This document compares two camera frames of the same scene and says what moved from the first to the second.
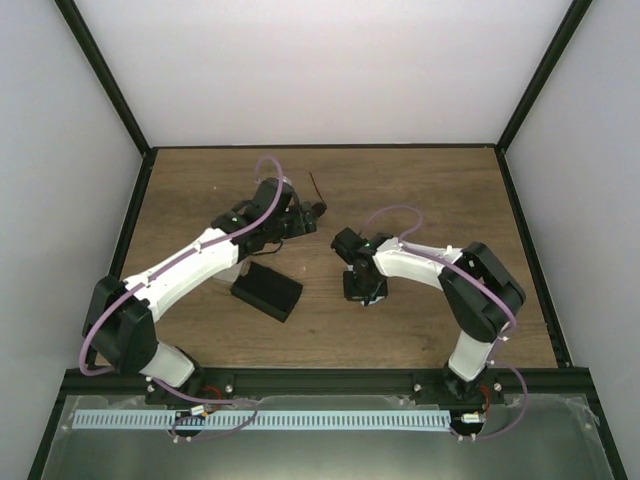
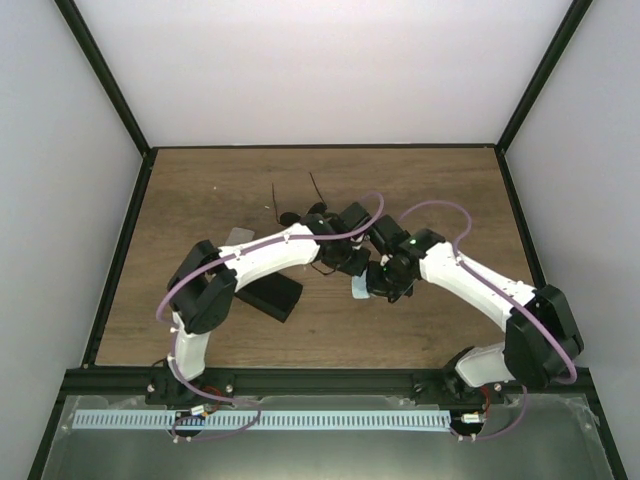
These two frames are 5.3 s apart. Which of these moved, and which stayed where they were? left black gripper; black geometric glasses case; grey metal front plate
Moved: left black gripper
Stayed: grey metal front plate; black geometric glasses case
